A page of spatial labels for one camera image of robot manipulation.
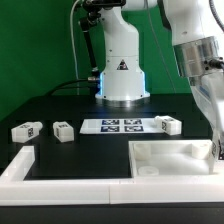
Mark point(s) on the white U-shaped obstacle fence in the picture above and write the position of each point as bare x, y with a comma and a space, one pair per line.
15, 190

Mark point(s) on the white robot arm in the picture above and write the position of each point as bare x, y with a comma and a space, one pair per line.
197, 28

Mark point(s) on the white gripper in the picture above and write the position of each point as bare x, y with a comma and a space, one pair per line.
208, 93

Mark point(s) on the white square tabletop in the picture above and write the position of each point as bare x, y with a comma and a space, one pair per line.
175, 161

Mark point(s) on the white fiducial marker sheet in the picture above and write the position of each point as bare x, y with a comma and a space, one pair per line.
119, 126

